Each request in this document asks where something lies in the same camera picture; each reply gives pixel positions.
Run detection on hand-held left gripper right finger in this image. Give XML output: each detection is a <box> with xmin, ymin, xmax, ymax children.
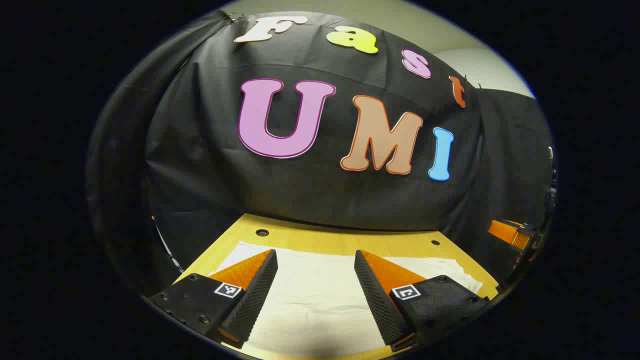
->
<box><xmin>354</xmin><ymin>250</ymin><xmax>491</xmax><ymax>353</ymax></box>

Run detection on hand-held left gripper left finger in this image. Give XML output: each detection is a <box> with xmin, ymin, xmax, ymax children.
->
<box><xmin>147</xmin><ymin>249</ymin><xmax>279</xmax><ymax>350</ymax></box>

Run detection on white jeans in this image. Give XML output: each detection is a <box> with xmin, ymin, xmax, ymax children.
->
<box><xmin>210</xmin><ymin>241</ymin><xmax>484</xmax><ymax>358</ymax></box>

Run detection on black backdrop cloth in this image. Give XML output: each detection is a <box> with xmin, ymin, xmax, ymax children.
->
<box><xmin>87</xmin><ymin>10</ymin><xmax>557</xmax><ymax>296</ymax></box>

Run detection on thin black cable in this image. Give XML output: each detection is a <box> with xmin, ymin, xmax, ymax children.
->
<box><xmin>152</xmin><ymin>216</ymin><xmax>183</xmax><ymax>273</ymax></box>

